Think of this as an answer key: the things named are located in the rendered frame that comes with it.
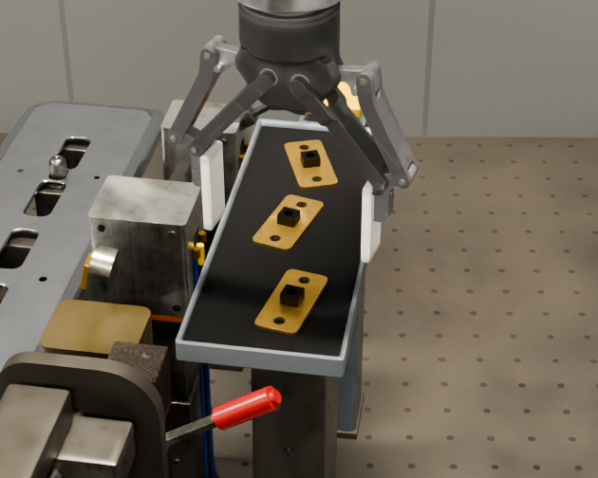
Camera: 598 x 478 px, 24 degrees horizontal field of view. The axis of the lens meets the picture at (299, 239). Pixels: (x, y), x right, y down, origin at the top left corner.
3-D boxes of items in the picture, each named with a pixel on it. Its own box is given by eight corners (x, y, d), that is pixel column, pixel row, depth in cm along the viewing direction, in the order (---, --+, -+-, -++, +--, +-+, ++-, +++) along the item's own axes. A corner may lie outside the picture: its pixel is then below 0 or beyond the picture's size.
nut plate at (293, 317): (288, 270, 121) (288, 259, 120) (329, 279, 120) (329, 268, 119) (252, 326, 114) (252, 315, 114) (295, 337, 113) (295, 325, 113)
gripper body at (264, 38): (360, -17, 103) (357, 93, 108) (253, -33, 105) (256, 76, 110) (327, 25, 97) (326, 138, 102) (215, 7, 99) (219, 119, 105)
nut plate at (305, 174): (283, 145, 138) (283, 135, 137) (320, 141, 139) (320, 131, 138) (300, 190, 131) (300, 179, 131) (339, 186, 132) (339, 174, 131)
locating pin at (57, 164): (54, 179, 166) (50, 150, 163) (70, 181, 165) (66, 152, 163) (49, 189, 164) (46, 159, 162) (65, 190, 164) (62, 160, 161)
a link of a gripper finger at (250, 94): (277, 85, 103) (264, 71, 103) (191, 163, 110) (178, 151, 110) (295, 63, 106) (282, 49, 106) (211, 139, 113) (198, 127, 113)
